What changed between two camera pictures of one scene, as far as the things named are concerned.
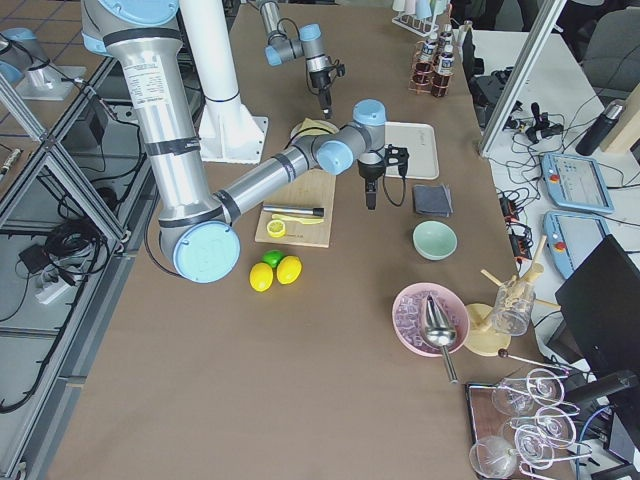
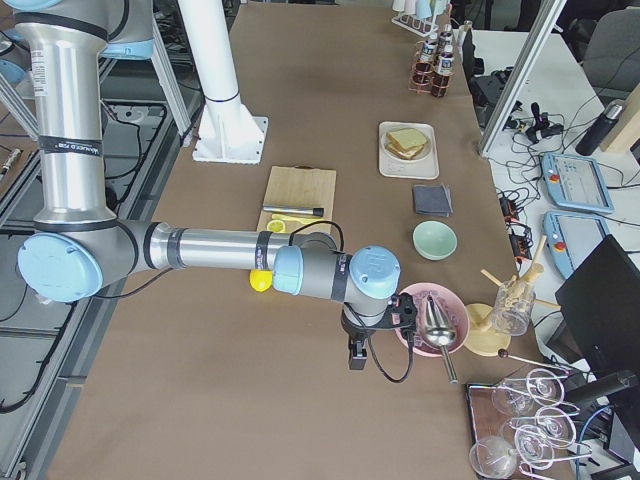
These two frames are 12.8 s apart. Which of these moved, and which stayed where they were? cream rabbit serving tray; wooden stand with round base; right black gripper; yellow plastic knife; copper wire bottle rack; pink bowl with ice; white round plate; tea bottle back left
Moved: white round plate; right black gripper
Stayed: cream rabbit serving tray; copper wire bottle rack; tea bottle back left; wooden stand with round base; pink bowl with ice; yellow plastic knife
